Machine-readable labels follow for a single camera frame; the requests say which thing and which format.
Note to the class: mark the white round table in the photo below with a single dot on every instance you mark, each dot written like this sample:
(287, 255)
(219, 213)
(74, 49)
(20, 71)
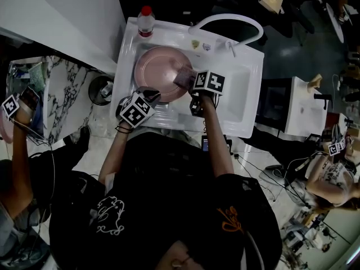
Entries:
(334, 21)

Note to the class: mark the black wrist band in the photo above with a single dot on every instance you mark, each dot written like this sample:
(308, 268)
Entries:
(122, 129)

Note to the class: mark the large pink plate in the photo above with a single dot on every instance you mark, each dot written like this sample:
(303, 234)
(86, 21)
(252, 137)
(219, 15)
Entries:
(157, 69)

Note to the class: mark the white partition panel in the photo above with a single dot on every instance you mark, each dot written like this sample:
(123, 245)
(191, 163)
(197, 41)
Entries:
(70, 15)

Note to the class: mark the person's left forearm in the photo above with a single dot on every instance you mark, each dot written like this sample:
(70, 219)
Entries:
(115, 153)

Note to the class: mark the round dark trash bin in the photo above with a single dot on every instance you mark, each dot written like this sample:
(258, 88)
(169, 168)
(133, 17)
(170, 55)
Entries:
(97, 90)

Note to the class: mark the marble counter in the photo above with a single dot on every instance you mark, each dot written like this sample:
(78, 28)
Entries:
(67, 94)

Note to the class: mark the red-capped plastic bottle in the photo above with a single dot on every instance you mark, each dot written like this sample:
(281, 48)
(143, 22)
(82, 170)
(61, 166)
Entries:
(145, 24)

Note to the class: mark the person's right forearm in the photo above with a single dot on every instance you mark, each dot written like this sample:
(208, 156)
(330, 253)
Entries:
(218, 139)

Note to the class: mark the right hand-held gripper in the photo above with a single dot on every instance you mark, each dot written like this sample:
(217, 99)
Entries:
(209, 83)

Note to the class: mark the white sink with black tap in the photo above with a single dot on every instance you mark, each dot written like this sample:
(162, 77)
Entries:
(298, 108)

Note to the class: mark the green mesh cloth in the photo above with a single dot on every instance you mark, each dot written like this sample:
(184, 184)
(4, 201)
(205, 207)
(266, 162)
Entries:
(36, 76)

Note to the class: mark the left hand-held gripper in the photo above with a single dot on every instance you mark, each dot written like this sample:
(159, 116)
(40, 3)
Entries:
(136, 111)

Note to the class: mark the yellow sticker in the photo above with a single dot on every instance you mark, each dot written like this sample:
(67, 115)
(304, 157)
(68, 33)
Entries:
(195, 44)

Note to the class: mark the person's black shirt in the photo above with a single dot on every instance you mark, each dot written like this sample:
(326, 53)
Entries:
(168, 193)

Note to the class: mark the black device with screen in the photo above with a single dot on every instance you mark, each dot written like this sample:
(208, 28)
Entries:
(205, 143)

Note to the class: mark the white ceramic sink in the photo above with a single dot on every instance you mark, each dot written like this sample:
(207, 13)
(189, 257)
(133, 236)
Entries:
(239, 94)

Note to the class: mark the white curved faucet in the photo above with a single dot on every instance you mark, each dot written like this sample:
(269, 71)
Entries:
(225, 17)

